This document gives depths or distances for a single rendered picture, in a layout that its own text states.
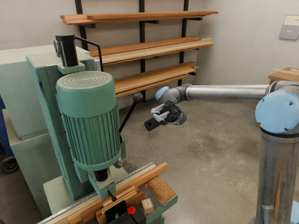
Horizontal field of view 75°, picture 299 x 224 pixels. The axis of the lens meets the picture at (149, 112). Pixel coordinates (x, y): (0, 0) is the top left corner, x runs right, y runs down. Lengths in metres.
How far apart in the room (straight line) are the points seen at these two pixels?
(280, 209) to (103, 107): 0.69
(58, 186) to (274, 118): 1.11
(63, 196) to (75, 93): 0.77
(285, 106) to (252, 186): 1.87
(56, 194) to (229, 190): 1.70
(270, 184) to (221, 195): 1.49
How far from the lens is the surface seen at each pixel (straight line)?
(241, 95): 0.89
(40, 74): 0.79
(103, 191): 0.86
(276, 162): 0.75
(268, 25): 3.85
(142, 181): 1.04
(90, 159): 0.70
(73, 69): 0.73
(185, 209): 2.09
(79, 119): 0.61
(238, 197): 2.32
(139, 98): 0.64
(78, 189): 1.13
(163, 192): 0.99
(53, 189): 1.29
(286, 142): 0.72
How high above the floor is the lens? 1.71
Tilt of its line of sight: 29 degrees down
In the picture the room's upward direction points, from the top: straight up
